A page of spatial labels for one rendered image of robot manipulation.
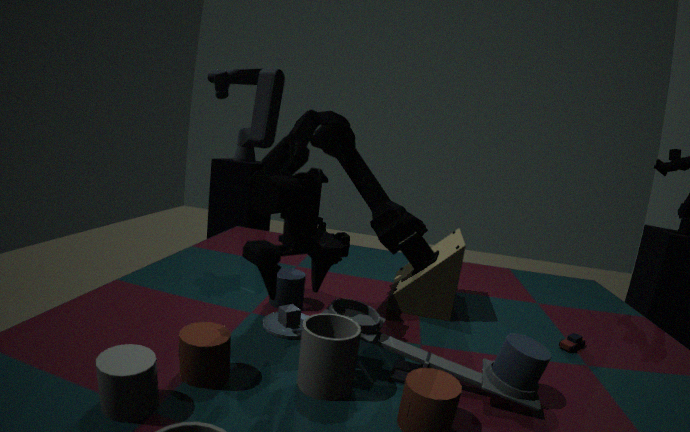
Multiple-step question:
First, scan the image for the brown cylinder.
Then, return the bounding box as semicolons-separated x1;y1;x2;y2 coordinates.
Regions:
179;322;231;388
397;368;462;432

